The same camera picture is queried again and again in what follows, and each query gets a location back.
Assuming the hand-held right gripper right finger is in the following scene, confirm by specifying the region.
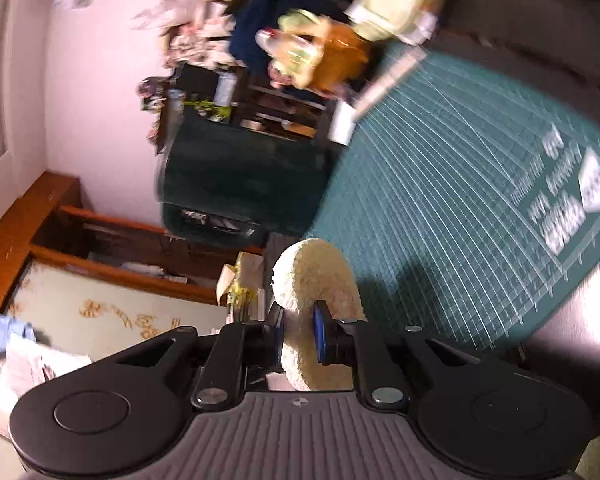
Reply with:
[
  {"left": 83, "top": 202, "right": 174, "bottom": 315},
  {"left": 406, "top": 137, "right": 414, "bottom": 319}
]
[{"left": 312, "top": 300, "right": 486, "bottom": 408}]

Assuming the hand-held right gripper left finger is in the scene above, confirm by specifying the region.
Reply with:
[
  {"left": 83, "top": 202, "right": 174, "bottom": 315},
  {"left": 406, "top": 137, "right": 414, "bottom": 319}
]
[{"left": 115, "top": 305, "right": 286, "bottom": 411}]

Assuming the white loofah sponge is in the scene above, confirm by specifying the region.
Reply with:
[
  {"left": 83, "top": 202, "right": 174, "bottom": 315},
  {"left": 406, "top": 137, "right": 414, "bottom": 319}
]
[{"left": 270, "top": 239, "right": 367, "bottom": 393}]

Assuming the stack of books and papers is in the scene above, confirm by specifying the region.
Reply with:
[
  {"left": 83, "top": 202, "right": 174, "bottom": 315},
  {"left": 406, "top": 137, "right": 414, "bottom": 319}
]
[{"left": 215, "top": 250, "right": 268, "bottom": 326}]

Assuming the dark green kettle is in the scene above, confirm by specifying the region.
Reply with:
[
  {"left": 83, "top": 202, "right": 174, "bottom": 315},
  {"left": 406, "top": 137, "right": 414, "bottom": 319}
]
[{"left": 155, "top": 107, "right": 346, "bottom": 251}]

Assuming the green cutting mat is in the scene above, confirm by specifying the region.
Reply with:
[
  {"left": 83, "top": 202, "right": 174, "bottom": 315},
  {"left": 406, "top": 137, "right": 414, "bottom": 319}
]
[{"left": 305, "top": 42, "right": 600, "bottom": 356}]

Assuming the white note paper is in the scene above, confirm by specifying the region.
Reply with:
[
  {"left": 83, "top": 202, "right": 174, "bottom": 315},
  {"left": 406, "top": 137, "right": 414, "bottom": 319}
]
[{"left": 330, "top": 102, "right": 358, "bottom": 146}]

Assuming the cluttered dark shelf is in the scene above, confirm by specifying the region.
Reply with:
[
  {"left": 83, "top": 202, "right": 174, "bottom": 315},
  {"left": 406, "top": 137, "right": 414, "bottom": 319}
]
[{"left": 140, "top": 60, "right": 341, "bottom": 141}]

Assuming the white and blue cloth pile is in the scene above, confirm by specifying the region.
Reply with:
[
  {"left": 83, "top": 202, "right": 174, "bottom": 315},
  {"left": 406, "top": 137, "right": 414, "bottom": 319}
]
[{"left": 0, "top": 310, "right": 93, "bottom": 441}]

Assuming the white pen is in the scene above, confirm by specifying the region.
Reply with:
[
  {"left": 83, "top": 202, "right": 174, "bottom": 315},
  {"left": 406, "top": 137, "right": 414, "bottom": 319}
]
[{"left": 352, "top": 50, "right": 428, "bottom": 121}]

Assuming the brown wooden shelf unit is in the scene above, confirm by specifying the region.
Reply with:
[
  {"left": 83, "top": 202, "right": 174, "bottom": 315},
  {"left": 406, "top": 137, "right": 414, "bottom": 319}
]
[{"left": 0, "top": 170, "right": 266, "bottom": 331}]

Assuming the orange cat teapot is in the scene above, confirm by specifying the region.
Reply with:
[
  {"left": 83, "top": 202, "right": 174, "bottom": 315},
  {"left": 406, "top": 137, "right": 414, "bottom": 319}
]
[{"left": 255, "top": 10, "right": 376, "bottom": 93}]

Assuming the navy blue cloth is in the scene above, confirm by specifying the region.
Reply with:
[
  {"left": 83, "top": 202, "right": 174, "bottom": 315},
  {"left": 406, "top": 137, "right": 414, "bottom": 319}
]
[{"left": 227, "top": 0, "right": 361, "bottom": 68}]

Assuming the pile of beige bags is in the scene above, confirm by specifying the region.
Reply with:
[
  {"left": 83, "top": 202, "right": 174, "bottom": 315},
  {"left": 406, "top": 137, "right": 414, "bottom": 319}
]
[{"left": 130, "top": 0, "right": 261, "bottom": 68}]

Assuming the gold calligraphy wall scroll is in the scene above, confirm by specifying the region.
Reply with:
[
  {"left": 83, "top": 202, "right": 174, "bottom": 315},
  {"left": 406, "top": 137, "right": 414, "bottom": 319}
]
[{"left": 2, "top": 260, "right": 241, "bottom": 361}]

